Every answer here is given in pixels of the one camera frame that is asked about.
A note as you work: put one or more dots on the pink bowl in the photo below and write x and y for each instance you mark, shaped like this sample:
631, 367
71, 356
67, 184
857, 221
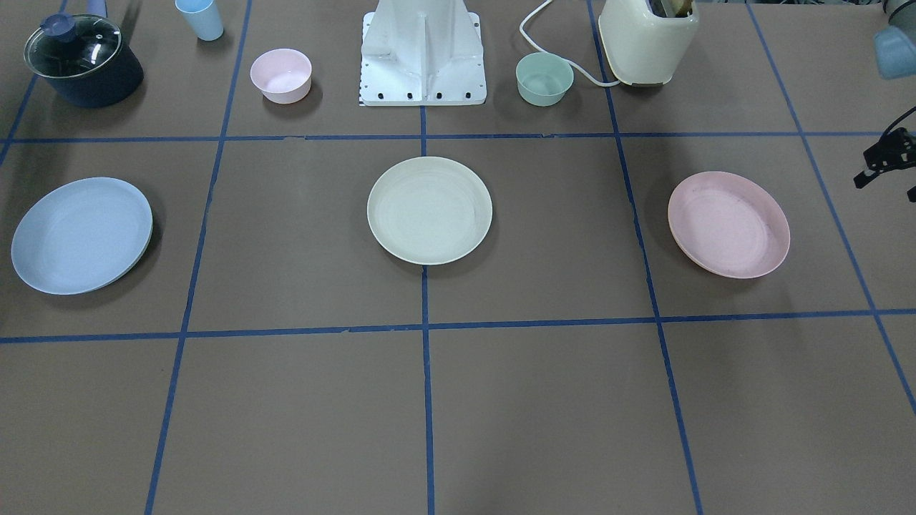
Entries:
283, 76

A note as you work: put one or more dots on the blue plate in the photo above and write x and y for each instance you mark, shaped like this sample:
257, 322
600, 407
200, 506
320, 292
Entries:
82, 236

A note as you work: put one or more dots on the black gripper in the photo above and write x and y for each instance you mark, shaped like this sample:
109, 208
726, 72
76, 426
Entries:
882, 159

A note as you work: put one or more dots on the beige plate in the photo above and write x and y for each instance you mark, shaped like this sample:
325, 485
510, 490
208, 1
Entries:
429, 211

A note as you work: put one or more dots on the cream toaster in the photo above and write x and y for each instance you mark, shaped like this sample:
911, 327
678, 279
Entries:
644, 41

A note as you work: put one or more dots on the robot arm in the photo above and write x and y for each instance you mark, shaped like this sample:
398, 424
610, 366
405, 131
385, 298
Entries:
894, 51

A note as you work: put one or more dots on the pink plate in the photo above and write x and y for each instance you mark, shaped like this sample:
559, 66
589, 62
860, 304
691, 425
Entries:
728, 225

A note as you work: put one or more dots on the dark blue cooking pot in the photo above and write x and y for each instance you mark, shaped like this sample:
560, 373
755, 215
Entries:
84, 57

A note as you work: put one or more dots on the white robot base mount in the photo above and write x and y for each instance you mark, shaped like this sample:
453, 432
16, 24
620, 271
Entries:
422, 54

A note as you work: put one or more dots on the light blue cup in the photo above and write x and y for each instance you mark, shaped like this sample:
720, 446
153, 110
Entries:
203, 17

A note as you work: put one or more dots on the green bowl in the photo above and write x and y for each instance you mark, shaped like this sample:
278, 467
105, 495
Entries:
543, 78

